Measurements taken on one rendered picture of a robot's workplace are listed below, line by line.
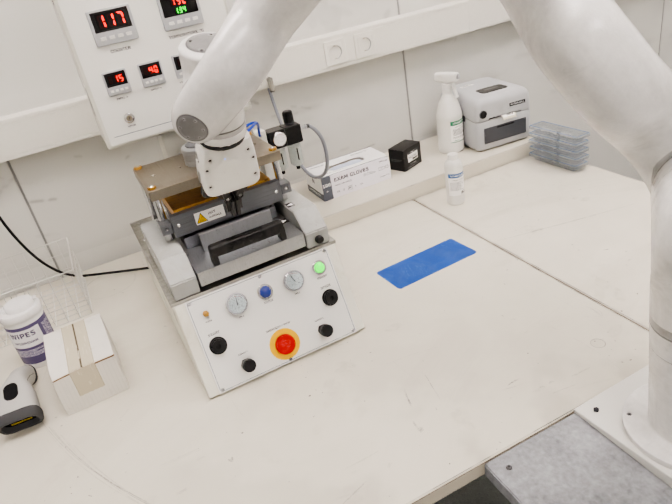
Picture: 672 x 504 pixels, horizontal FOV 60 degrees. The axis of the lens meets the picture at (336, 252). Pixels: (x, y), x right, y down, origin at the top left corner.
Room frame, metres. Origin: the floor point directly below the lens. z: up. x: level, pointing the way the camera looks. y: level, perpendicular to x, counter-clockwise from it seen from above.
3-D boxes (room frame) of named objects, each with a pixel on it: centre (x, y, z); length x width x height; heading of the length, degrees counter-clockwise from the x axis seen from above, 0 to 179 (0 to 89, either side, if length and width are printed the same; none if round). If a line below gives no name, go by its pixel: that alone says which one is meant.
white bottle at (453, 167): (1.48, -0.36, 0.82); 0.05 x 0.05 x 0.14
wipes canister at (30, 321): (1.10, 0.69, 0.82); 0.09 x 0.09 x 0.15
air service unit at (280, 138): (1.37, 0.07, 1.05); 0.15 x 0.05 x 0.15; 112
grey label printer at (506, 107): (1.82, -0.56, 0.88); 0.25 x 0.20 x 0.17; 15
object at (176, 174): (1.20, 0.22, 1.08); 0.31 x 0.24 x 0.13; 112
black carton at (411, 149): (1.71, -0.27, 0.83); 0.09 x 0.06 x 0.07; 132
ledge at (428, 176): (1.72, -0.27, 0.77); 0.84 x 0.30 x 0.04; 111
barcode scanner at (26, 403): (0.93, 0.67, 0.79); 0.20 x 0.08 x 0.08; 21
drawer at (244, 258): (1.12, 0.21, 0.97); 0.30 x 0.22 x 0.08; 22
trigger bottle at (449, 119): (1.76, -0.43, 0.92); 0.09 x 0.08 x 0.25; 42
